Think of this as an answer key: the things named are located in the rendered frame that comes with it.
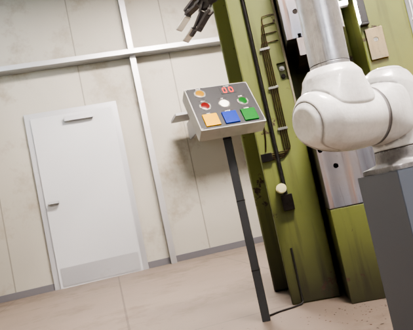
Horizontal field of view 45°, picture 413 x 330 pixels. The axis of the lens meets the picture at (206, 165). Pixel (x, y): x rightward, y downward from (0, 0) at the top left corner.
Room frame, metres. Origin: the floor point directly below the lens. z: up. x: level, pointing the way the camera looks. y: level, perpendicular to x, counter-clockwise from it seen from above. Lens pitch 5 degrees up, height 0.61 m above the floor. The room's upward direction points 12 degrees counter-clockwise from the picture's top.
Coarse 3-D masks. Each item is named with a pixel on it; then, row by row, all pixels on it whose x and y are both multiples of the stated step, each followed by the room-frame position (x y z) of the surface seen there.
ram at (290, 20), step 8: (280, 0) 2.53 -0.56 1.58; (288, 0) 2.53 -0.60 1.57; (344, 0) 2.67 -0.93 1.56; (280, 8) 2.53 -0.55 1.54; (288, 8) 2.53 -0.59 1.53; (296, 8) 2.52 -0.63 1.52; (280, 16) 2.59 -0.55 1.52; (288, 16) 2.53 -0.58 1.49; (296, 16) 2.52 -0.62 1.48; (280, 24) 2.71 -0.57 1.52; (288, 24) 2.53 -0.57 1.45; (296, 24) 2.52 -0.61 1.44; (288, 32) 2.53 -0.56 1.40; (296, 32) 2.53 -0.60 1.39; (288, 40) 2.54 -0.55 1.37; (288, 48) 2.69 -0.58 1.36; (288, 56) 2.85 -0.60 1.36
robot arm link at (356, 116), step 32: (320, 0) 1.19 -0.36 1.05; (320, 32) 1.19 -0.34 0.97; (320, 64) 1.20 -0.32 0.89; (352, 64) 1.19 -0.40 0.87; (320, 96) 1.16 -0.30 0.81; (352, 96) 1.16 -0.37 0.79; (384, 96) 1.23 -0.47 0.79; (320, 128) 1.15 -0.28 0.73; (352, 128) 1.17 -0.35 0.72; (384, 128) 1.23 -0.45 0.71
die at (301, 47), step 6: (300, 42) 2.52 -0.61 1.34; (300, 48) 2.53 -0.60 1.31; (294, 54) 2.82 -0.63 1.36; (300, 54) 2.53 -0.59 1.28; (306, 54) 2.53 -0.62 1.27; (294, 60) 2.90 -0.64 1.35; (300, 60) 2.63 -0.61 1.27; (306, 60) 2.65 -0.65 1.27; (300, 66) 2.76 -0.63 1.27; (306, 66) 2.79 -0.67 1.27; (300, 72) 2.90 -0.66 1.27
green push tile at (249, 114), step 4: (248, 108) 2.42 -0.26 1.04; (252, 108) 2.43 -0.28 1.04; (244, 112) 2.40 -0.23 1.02; (248, 112) 2.41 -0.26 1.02; (252, 112) 2.41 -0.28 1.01; (256, 112) 2.42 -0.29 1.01; (244, 116) 2.39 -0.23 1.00; (248, 116) 2.39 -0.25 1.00; (252, 116) 2.40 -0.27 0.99; (256, 116) 2.40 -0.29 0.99
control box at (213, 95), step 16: (192, 96) 2.42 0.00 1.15; (208, 96) 2.44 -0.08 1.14; (224, 96) 2.45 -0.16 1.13; (240, 96) 2.47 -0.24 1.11; (192, 112) 2.38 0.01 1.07; (208, 112) 2.38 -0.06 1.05; (240, 112) 2.41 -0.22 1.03; (208, 128) 2.32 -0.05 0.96; (224, 128) 2.35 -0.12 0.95; (240, 128) 2.39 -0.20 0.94; (256, 128) 2.44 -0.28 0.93
